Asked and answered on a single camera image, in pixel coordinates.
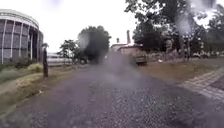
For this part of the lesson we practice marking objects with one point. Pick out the yellow building with chimneys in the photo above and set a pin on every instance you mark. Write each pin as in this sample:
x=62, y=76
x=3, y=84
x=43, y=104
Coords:
x=128, y=49

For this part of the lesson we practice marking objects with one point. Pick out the large dark green tree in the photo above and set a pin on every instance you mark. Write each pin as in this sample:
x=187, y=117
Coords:
x=95, y=43

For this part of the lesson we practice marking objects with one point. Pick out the grey asphalt road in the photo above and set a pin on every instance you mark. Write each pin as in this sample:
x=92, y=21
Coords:
x=110, y=100

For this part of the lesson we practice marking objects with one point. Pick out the small tree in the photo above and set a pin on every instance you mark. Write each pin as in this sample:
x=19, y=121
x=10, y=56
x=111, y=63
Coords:
x=68, y=50

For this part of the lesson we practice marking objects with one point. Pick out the white low building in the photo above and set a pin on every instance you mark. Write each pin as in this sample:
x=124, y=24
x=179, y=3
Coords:
x=56, y=60

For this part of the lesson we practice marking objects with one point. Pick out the grass patch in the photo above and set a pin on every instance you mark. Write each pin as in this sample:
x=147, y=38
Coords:
x=173, y=70

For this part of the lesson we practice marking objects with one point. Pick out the group of trees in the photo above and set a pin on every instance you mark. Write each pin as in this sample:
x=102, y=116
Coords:
x=166, y=30

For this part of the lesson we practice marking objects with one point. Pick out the green bushes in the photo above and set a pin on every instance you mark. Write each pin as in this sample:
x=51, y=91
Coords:
x=21, y=63

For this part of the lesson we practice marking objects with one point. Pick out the grass verge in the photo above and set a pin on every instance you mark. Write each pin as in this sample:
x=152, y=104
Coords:
x=20, y=85

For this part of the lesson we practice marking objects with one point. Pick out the pale cobbled paving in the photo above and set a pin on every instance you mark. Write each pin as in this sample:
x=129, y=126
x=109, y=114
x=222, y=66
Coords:
x=206, y=83

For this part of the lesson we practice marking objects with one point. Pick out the round glass building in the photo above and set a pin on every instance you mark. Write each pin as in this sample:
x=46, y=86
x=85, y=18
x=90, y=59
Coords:
x=16, y=36

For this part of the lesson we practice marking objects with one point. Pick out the dark post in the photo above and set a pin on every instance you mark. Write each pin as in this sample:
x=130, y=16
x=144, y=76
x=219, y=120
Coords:
x=45, y=65

